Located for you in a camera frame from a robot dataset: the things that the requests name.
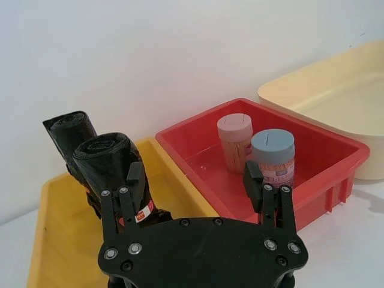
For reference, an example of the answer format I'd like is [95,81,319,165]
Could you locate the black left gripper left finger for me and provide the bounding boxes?
[100,161,148,244]

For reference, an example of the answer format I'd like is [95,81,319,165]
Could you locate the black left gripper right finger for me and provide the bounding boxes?
[242,160,298,241]

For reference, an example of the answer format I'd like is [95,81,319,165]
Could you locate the black garbage bag roll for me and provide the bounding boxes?
[72,134,174,235]
[42,110,98,182]

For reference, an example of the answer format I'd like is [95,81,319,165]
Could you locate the toothpick jar with blue lid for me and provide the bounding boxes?
[250,128,296,188]

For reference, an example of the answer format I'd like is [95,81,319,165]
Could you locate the toothpick jar with pink lid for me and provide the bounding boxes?
[216,112,254,175]

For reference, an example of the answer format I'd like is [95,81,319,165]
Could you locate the yellow plastic tray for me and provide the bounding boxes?
[26,137,221,288]

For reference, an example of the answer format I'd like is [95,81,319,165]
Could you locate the red plastic bin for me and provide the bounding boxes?
[154,97,370,232]

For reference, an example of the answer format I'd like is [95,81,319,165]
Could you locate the cream plastic bin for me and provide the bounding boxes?
[257,40,384,182]

